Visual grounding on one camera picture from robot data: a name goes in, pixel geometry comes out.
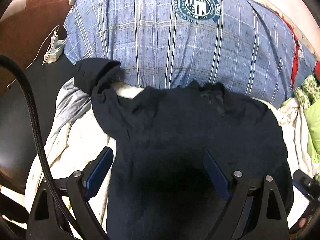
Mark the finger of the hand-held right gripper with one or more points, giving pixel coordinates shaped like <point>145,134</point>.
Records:
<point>303,186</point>

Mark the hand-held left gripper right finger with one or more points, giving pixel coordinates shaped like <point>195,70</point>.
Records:
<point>216,177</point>

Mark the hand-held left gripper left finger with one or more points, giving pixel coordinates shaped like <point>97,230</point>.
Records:
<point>98,172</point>

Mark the navy blue shirt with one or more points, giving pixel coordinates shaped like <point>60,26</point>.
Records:
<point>175,120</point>

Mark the person's right hand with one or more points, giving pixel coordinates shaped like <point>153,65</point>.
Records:
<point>303,221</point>

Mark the white leaf-print bed sheet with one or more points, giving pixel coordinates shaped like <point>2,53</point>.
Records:
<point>75,142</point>

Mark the lime green blanket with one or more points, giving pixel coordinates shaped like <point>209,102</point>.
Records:
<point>313,130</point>

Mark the grey striped cloth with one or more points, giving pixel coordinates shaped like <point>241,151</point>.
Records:
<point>67,100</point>

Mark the green patterned cloth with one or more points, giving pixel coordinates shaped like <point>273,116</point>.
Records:
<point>310,87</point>

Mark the white power strip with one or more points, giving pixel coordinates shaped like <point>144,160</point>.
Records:
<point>55,51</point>

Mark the red cloth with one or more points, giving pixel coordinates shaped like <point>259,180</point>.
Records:
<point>296,55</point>

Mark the blue plaid pillow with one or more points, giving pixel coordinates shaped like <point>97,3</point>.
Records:
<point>150,42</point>

